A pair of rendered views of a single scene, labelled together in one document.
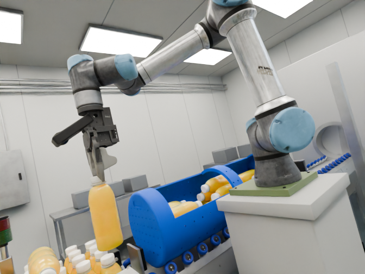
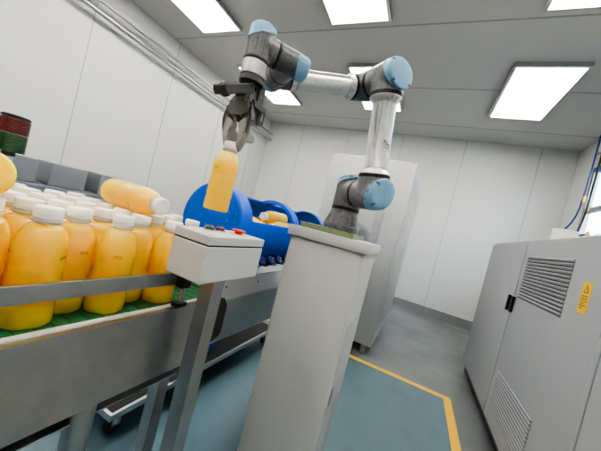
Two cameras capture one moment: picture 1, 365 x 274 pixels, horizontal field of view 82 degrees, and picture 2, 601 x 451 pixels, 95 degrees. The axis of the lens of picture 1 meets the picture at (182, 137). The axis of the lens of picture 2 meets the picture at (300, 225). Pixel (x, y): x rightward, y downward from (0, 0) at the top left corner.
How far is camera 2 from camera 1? 0.48 m
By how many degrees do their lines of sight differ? 28
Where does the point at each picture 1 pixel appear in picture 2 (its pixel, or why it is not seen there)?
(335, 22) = (394, 143)
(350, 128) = (376, 230)
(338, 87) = not seen: hidden behind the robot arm
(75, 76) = (260, 43)
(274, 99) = (381, 168)
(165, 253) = not seen: hidden behind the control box
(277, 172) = (348, 222)
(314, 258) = (351, 280)
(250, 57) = (383, 130)
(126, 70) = (301, 72)
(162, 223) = (244, 219)
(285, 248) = (333, 272)
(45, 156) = not seen: outside the picture
